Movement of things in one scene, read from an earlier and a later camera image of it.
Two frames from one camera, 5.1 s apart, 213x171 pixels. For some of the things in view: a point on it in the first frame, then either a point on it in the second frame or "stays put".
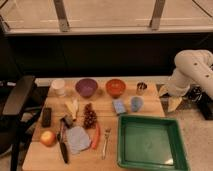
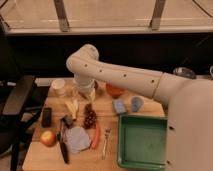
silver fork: [106, 134] stays put
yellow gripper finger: [163, 90] to [79, 96]
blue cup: [136, 103] stays put
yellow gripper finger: [173, 102] to [93, 94]
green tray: [151, 142] stays put
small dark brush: [68, 120] stays put
